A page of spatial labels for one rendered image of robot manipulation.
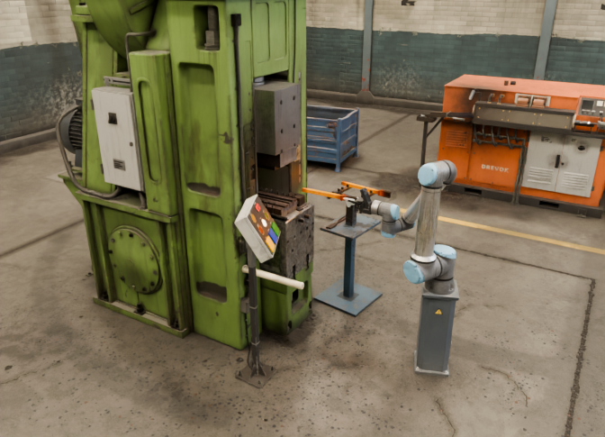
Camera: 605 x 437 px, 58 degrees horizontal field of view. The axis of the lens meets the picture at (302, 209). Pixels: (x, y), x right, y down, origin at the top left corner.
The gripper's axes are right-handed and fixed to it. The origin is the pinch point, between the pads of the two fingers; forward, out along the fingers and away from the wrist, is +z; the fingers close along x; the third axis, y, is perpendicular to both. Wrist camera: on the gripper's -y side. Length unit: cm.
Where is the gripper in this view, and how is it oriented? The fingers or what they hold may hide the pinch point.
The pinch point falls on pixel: (345, 196)
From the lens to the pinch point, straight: 353.5
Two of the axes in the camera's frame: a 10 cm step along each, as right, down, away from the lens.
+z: -8.4, -2.2, 4.9
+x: 5.4, -3.3, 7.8
